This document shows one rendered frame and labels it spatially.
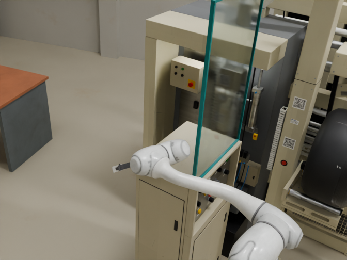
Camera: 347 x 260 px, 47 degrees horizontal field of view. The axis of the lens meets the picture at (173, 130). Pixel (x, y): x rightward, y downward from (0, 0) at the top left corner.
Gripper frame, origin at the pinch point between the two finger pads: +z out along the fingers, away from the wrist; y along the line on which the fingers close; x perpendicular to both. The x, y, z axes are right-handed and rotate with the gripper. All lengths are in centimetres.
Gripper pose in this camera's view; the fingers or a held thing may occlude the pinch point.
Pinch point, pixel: (124, 166)
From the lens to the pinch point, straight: 201.2
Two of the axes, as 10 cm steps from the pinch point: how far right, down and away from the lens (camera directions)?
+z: -7.3, 2.5, 6.4
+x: -2.9, -9.6, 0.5
